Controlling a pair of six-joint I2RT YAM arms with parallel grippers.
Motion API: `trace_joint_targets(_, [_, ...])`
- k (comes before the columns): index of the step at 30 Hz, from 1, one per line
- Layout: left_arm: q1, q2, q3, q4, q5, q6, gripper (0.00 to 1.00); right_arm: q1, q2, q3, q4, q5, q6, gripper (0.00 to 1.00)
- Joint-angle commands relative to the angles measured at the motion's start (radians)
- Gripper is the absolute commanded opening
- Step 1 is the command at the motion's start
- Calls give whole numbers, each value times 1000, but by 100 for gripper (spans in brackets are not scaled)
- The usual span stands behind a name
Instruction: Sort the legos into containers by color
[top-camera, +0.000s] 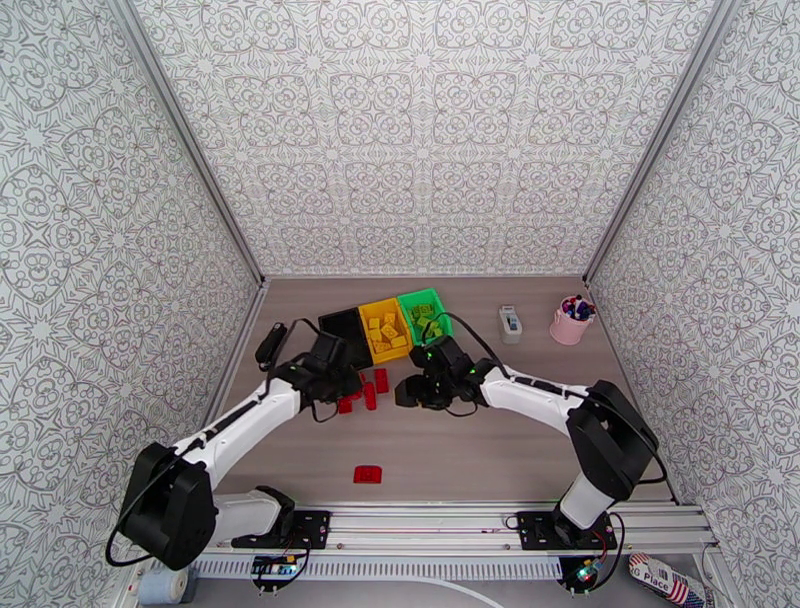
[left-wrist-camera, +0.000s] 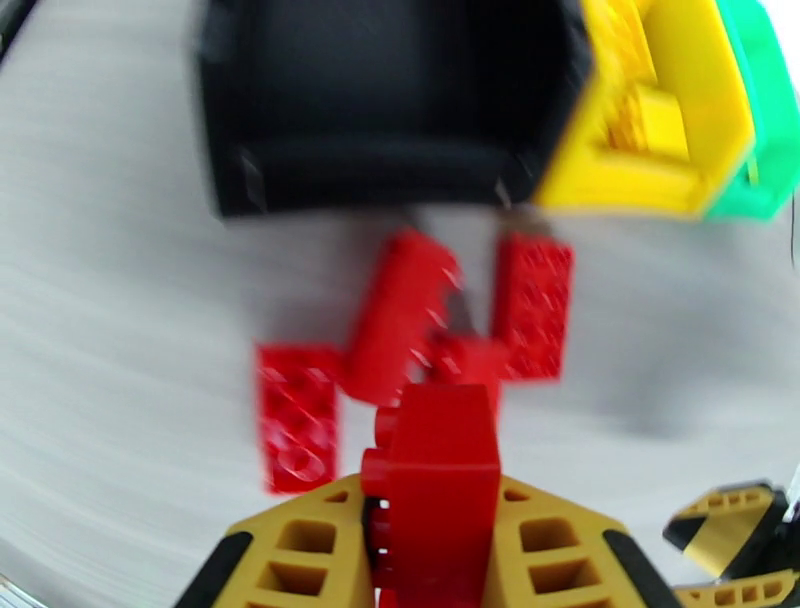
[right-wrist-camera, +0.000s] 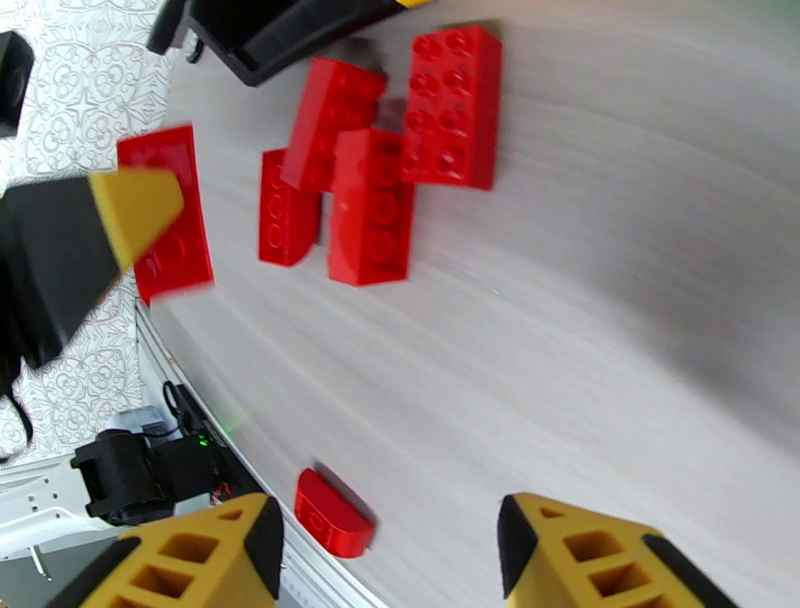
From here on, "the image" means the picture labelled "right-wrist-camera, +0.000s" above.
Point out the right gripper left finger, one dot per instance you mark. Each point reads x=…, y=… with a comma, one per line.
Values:
x=200, y=562

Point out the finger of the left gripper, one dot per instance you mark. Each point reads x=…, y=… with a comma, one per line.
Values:
x=75, y=250

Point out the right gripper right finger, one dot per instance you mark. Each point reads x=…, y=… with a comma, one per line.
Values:
x=581, y=562

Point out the red small rounded brick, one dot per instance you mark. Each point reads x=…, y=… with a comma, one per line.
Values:
x=331, y=519

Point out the red curved brick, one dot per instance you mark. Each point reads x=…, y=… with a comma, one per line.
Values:
x=284, y=219

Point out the red long brick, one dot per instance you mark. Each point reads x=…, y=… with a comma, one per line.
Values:
x=372, y=212
x=337, y=106

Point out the red two-by-four brick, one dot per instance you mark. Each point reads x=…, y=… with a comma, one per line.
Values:
x=453, y=106

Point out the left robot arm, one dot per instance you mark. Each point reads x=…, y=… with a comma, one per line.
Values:
x=119, y=475

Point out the black plastic bin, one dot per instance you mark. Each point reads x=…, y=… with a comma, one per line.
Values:
x=281, y=37

